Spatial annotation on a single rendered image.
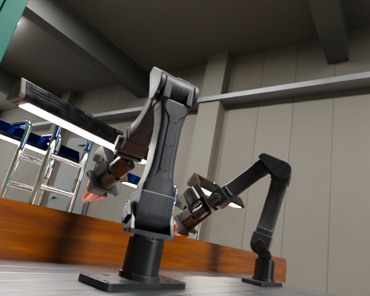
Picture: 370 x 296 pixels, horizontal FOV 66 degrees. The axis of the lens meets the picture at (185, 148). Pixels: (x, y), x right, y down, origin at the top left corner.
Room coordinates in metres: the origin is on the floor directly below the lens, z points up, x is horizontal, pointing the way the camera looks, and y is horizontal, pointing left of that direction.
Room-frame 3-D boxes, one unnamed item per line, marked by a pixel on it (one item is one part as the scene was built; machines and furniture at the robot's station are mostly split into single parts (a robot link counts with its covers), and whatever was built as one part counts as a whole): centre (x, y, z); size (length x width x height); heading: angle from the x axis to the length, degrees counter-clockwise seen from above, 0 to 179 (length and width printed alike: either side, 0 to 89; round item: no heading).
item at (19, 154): (1.31, 0.70, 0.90); 0.20 x 0.19 x 0.45; 142
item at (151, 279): (0.53, 0.03, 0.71); 0.20 x 0.07 x 0.08; 142
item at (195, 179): (1.78, -0.27, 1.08); 0.62 x 0.08 x 0.07; 142
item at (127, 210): (0.54, 0.04, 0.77); 0.09 x 0.06 x 0.06; 114
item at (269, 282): (1.01, -0.34, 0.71); 0.20 x 0.07 x 0.08; 142
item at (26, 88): (1.02, 0.32, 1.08); 0.62 x 0.08 x 0.07; 142
